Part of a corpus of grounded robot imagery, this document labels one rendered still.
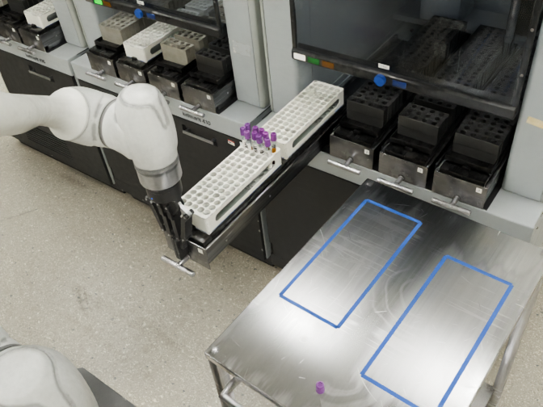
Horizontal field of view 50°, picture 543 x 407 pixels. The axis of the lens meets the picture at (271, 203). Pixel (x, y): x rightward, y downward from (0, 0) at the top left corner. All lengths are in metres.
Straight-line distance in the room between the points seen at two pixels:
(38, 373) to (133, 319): 1.28
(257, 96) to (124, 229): 1.05
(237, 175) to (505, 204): 0.67
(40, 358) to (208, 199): 0.54
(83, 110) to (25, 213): 1.79
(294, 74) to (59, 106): 0.77
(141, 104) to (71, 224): 1.72
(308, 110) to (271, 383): 0.80
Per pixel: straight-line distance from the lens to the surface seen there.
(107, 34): 2.23
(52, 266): 2.61
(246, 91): 1.86
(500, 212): 1.53
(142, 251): 2.52
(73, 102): 1.17
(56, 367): 1.05
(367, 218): 1.35
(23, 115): 0.91
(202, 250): 1.35
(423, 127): 1.55
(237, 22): 1.75
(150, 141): 1.11
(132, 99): 1.10
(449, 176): 1.50
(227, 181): 1.40
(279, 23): 1.65
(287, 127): 1.55
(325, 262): 1.26
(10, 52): 2.73
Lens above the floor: 1.77
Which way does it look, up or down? 43 degrees down
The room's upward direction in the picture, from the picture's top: 7 degrees counter-clockwise
